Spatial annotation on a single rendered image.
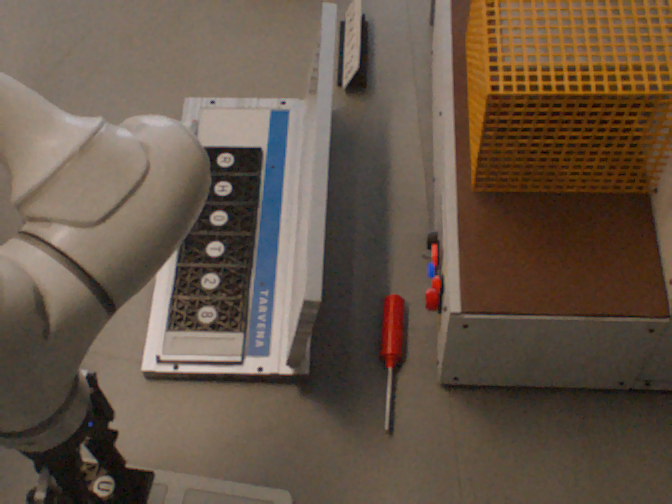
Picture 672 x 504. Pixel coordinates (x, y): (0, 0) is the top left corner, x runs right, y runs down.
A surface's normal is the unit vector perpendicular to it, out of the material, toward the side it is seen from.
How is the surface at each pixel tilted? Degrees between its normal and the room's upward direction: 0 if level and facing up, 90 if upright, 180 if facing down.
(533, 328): 90
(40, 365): 91
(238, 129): 0
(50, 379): 91
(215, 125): 0
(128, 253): 58
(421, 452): 0
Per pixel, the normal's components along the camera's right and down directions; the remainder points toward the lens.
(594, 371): -0.04, 0.85
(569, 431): -0.04, -0.52
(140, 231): 0.62, 0.05
